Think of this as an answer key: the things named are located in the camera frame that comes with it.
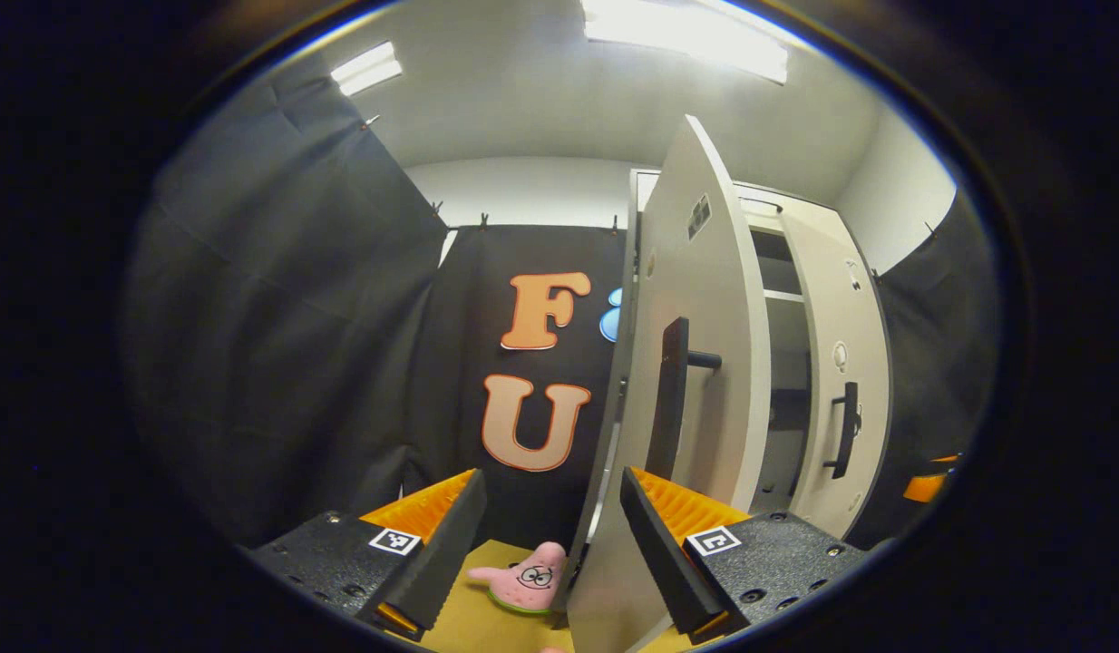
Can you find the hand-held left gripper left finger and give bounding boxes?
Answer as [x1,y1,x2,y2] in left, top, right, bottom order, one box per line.
[251,469,488,640]

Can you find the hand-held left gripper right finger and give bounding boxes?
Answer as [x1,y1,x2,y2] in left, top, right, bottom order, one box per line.
[619,466,873,645]

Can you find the white cabinet door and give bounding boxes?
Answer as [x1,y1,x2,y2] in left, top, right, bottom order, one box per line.
[567,115,774,653]
[777,210,891,541]

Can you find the pink starfish plush toy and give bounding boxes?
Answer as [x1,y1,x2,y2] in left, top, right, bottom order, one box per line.
[467,541,568,616]

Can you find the black backdrop cloth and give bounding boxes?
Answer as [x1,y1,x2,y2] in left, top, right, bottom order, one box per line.
[845,190,1000,554]
[124,63,628,550]

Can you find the narrow ceiling light strip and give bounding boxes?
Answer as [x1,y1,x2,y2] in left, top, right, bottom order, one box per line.
[331,41,404,96]

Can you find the large ceiling light panel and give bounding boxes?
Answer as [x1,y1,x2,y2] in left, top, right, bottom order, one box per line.
[582,0,789,84]

